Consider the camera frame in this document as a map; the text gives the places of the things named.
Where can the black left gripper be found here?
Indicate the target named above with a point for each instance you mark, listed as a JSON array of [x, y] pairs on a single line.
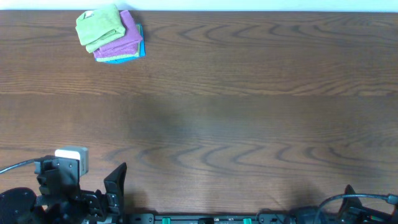
[[94, 199]]

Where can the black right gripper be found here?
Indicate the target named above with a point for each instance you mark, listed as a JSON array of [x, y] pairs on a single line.
[[360, 215]]

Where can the green microfiber cloth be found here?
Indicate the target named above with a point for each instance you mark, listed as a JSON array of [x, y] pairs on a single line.
[[99, 27]]

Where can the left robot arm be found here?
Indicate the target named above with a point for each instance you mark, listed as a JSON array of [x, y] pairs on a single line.
[[18, 206]]

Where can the purple folded cloth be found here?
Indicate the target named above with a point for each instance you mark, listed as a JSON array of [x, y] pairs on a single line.
[[124, 40]]

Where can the blue folded cloth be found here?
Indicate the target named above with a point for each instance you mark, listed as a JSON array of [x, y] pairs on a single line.
[[127, 48]]

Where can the light green folded cloth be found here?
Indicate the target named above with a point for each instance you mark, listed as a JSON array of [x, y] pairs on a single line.
[[124, 57]]

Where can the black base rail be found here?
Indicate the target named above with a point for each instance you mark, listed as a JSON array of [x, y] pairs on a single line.
[[260, 218]]

